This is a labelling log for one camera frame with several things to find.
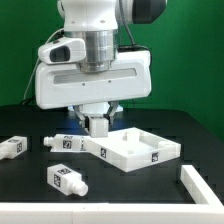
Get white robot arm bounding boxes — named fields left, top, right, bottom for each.
left=35, top=0, right=167, bottom=127

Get white L-shaped obstacle frame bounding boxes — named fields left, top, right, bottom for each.
left=0, top=165, right=224, bottom=224

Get black base cables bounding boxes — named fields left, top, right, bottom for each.
left=19, top=96, right=38, bottom=106

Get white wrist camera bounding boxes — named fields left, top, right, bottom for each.
left=38, top=37, right=86, bottom=65

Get white square table top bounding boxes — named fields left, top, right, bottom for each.
left=84, top=127, right=181, bottom=172

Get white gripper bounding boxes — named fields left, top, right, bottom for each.
left=35, top=51, right=151, bottom=128

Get grey camera cable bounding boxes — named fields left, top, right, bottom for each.
left=22, top=27, right=65, bottom=102

